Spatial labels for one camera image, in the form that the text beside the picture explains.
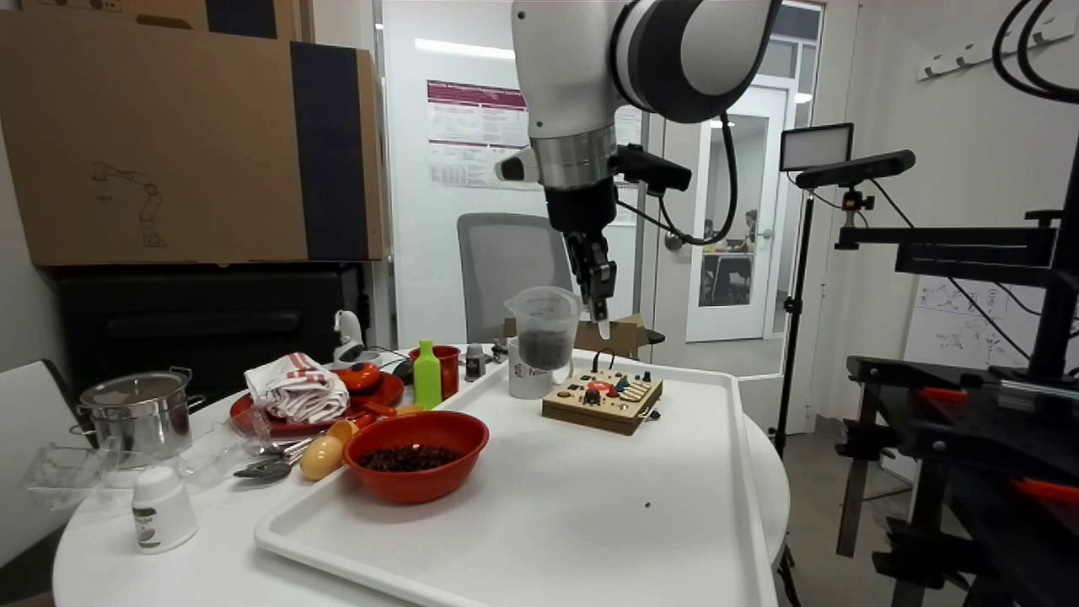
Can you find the white red patterned cloth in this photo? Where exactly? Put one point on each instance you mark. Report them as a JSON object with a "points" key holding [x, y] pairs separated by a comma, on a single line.
{"points": [[298, 388]]}

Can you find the clear plastic container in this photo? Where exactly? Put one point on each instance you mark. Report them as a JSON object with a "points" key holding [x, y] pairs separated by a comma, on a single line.
{"points": [[70, 473]]}

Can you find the wooden switch busy board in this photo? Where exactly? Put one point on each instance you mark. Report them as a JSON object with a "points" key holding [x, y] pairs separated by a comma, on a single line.
{"points": [[601, 398]]}

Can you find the purple white poster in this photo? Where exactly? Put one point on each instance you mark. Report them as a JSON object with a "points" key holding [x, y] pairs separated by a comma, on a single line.
{"points": [[472, 131]]}

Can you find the black stereo camera bar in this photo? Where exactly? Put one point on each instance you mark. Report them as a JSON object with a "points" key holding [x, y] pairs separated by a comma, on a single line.
{"points": [[854, 169]]}

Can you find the whiteboard with drawings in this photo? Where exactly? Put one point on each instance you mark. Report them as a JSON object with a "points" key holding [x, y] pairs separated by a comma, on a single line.
{"points": [[965, 325]]}

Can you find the metal utensils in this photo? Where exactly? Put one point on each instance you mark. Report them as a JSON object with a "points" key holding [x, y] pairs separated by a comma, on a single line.
{"points": [[272, 459]]}

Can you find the grey office chair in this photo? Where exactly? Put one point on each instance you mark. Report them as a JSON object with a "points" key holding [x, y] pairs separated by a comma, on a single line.
{"points": [[501, 265]]}

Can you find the black light stand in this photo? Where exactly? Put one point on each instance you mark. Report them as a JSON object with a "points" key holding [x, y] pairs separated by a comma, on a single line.
{"points": [[793, 314]]}

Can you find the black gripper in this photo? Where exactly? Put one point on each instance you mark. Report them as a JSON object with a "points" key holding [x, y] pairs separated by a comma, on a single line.
{"points": [[578, 222]]}

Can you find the white wall hook rail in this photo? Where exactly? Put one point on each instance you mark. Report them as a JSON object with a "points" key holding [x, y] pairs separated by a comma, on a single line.
{"points": [[995, 45]]}

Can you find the red bowl with beans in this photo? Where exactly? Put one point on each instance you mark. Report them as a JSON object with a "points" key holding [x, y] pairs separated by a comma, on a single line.
{"points": [[417, 456]]}

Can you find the white door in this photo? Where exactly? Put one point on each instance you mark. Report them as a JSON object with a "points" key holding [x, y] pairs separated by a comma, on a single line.
{"points": [[736, 203]]}

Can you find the green plastic bottle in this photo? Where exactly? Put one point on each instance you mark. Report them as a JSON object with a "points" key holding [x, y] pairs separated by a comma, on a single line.
{"points": [[427, 377]]}

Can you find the black cabinet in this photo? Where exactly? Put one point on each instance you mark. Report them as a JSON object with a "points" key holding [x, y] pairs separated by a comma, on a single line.
{"points": [[203, 321]]}

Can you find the white display panel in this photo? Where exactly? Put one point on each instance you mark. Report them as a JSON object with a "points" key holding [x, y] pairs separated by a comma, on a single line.
{"points": [[451, 35]]}

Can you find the clear glass pitcher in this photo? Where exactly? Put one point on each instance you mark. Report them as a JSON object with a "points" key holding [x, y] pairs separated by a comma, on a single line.
{"points": [[140, 416]]}

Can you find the large cardboard sheet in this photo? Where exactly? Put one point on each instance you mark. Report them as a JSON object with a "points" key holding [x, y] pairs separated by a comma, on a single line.
{"points": [[147, 137]]}

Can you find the black mounting bar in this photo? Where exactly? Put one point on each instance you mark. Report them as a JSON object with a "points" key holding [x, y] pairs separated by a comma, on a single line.
{"points": [[965, 249]]}

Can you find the red cup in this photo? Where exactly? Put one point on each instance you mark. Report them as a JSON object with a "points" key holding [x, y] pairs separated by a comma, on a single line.
{"points": [[451, 373]]}

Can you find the orange toy carrot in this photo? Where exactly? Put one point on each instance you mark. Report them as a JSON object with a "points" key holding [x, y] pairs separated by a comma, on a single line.
{"points": [[325, 449]]}

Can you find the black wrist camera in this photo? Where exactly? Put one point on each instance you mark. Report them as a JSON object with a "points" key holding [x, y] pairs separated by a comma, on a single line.
{"points": [[652, 169]]}

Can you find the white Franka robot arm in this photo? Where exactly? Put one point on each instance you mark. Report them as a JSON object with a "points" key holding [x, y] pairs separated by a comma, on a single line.
{"points": [[573, 68]]}

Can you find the small grey cup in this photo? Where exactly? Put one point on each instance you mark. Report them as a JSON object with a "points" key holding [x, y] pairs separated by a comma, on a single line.
{"points": [[472, 364]]}

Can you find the white chair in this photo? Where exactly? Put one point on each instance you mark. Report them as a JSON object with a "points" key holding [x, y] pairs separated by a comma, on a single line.
{"points": [[28, 449]]}

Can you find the LED light panel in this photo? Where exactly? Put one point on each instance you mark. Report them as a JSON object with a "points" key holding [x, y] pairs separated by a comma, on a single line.
{"points": [[817, 148]]}

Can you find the white plastic tray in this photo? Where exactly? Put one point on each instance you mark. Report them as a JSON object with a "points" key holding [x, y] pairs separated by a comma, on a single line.
{"points": [[560, 528]]}

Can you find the small white bottle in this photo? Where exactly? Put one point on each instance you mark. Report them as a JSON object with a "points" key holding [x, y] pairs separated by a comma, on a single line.
{"points": [[163, 512]]}

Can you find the white dispenser device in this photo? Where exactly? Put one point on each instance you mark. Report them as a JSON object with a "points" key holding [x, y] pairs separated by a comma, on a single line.
{"points": [[348, 334]]}

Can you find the small cardboard box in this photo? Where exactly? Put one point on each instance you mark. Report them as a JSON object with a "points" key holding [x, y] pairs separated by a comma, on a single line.
{"points": [[619, 338]]}

